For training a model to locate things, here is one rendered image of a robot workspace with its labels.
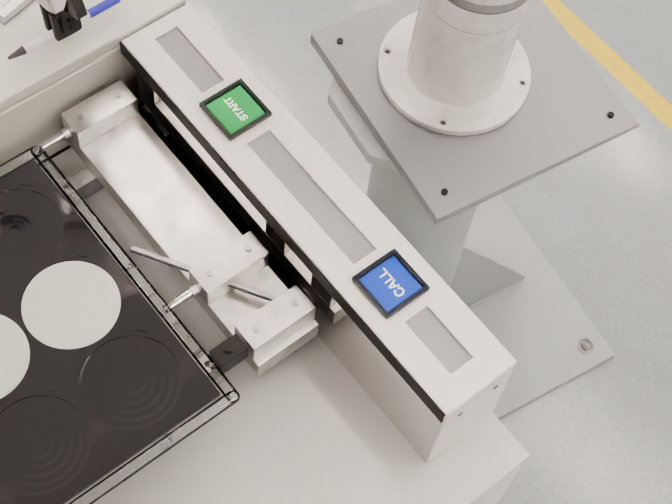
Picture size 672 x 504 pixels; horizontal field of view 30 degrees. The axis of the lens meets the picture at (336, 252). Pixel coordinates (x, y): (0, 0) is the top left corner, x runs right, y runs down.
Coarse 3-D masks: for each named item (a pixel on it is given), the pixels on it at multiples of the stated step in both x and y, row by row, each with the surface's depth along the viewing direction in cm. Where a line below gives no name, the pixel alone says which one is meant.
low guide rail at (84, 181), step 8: (88, 168) 143; (72, 176) 142; (80, 176) 142; (88, 176) 142; (72, 184) 141; (80, 184) 142; (88, 184) 142; (96, 184) 143; (80, 192) 142; (88, 192) 143; (96, 192) 145
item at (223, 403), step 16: (224, 400) 125; (208, 416) 124; (176, 432) 123; (192, 432) 124; (160, 448) 122; (128, 464) 121; (144, 464) 122; (112, 480) 120; (80, 496) 119; (96, 496) 120
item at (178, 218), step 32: (128, 128) 142; (96, 160) 140; (128, 160) 140; (160, 160) 140; (128, 192) 138; (160, 192) 138; (192, 192) 139; (160, 224) 136; (192, 224) 137; (224, 224) 137; (192, 256) 135; (256, 288) 134; (224, 320) 132; (288, 352) 132
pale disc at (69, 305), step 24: (72, 264) 131; (48, 288) 130; (72, 288) 130; (96, 288) 130; (24, 312) 128; (48, 312) 128; (72, 312) 129; (96, 312) 129; (48, 336) 127; (72, 336) 127; (96, 336) 128
